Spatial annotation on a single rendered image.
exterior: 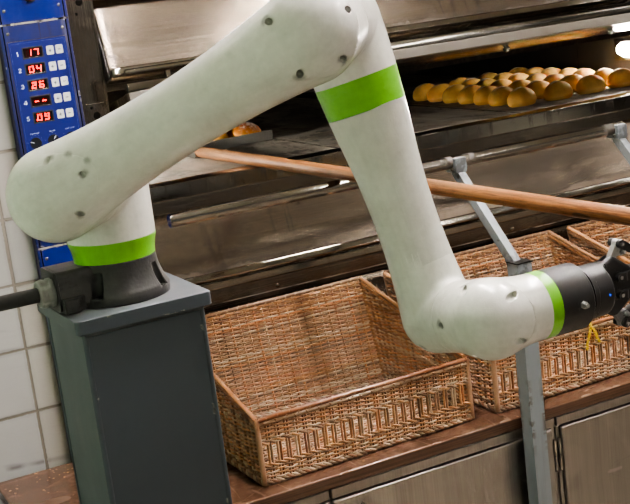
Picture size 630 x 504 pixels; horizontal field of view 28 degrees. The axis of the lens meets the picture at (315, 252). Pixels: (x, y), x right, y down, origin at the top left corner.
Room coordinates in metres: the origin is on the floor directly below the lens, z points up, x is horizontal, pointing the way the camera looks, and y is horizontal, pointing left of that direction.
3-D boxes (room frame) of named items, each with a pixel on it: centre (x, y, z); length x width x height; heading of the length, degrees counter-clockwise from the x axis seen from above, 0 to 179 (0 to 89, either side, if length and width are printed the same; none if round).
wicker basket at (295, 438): (2.83, 0.03, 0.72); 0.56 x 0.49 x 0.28; 117
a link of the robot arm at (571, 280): (1.65, -0.32, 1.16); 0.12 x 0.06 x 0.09; 26
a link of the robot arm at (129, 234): (1.80, 0.30, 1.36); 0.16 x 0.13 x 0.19; 167
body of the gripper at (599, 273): (1.67, -0.39, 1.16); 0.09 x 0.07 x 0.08; 116
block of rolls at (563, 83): (3.97, -0.71, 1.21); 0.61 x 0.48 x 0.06; 25
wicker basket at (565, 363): (3.09, -0.52, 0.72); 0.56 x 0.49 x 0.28; 116
